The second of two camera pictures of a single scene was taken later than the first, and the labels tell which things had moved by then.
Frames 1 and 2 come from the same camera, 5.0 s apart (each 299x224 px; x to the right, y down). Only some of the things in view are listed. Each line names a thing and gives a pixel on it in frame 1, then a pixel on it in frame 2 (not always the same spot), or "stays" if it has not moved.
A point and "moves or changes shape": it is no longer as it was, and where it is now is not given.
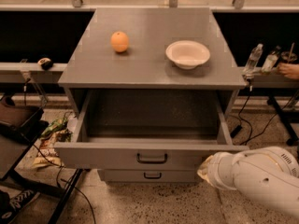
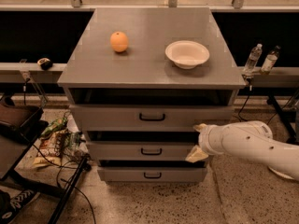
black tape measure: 46,63 stays
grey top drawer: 148,130 moves or changes shape
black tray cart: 20,126 stays
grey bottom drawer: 148,175 stays
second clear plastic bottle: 270,61 stays
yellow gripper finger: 203,170 → 196,154
